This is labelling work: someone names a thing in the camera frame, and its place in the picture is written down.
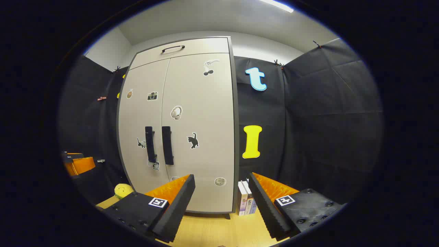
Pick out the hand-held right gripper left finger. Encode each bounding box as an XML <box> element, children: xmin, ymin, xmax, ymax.
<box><xmin>103</xmin><ymin>174</ymin><xmax>196</xmax><ymax>243</ymax></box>

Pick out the yellow plush toy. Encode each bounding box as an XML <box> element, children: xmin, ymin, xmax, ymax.
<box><xmin>114</xmin><ymin>184</ymin><xmax>135</xmax><ymax>200</ymax></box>

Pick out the beige cabinet door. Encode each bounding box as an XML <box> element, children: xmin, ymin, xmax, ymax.
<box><xmin>118</xmin><ymin>59</ymin><xmax>170</xmax><ymax>195</ymax></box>
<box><xmin>161</xmin><ymin>53</ymin><xmax>235</xmax><ymax>212</ymax></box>

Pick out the white paperback book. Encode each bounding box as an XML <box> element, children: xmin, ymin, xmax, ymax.
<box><xmin>242</xmin><ymin>180</ymin><xmax>254</xmax><ymax>215</ymax></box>
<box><xmin>237</xmin><ymin>181</ymin><xmax>248</xmax><ymax>216</ymax></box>

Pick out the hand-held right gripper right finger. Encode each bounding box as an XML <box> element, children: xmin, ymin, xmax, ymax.
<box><xmin>248</xmin><ymin>172</ymin><xmax>345</xmax><ymax>241</ymax></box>

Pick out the blue paperback book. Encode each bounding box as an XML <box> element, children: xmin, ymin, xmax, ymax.
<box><xmin>247</xmin><ymin>178</ymin><xmax>258</xmax><ymax>214</ymax></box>

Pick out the black door handle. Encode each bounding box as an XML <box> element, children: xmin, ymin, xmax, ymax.
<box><xmin>145</xmin><ymin>126</ymin><xmax>157</xmax><ymax>163</ymax></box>
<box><xmin>162</xmin><ymin>126</ymin><xmax>174</xmax><ymax>165</ymax></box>

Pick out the beige double-door shoe cabinet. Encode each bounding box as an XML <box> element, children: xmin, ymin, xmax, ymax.
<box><xmin>116</xmin><ymin>36</ymin><xmax>239</xmax><ymax>220</ymax></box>

